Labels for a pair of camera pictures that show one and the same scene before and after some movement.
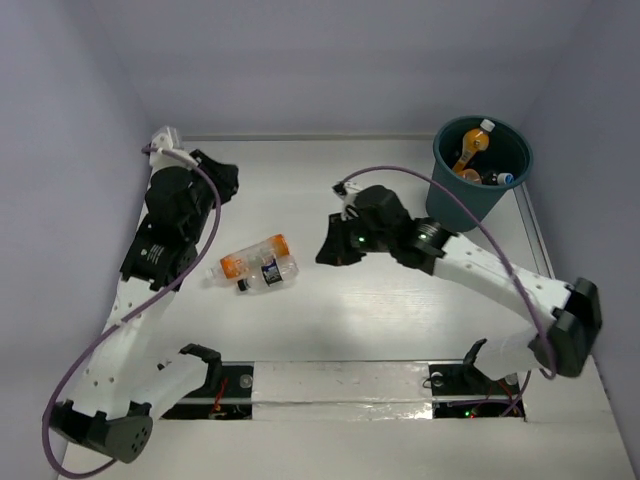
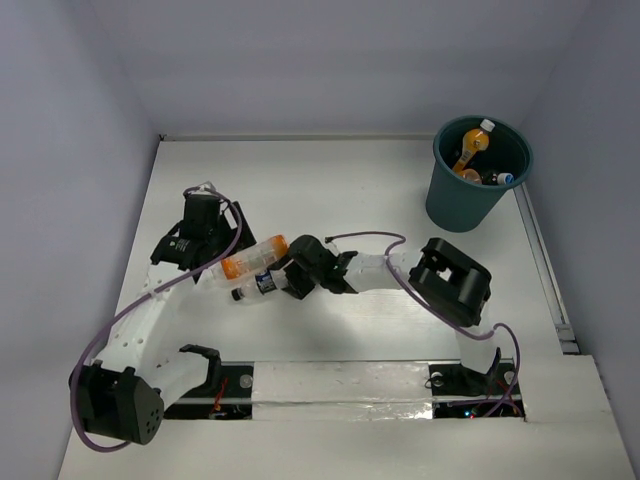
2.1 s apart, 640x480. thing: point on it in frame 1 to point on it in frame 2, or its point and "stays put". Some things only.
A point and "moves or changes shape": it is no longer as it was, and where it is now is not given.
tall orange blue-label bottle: [473, 141] stays put
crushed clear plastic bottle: [492, 177] stays put
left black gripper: [215, 171] to [234, 232]
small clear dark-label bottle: [273, 271] moves or changes shape
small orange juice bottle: [471, 175] stays put
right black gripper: [336, 247] to [297, 284]
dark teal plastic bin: [509, 150] stays put
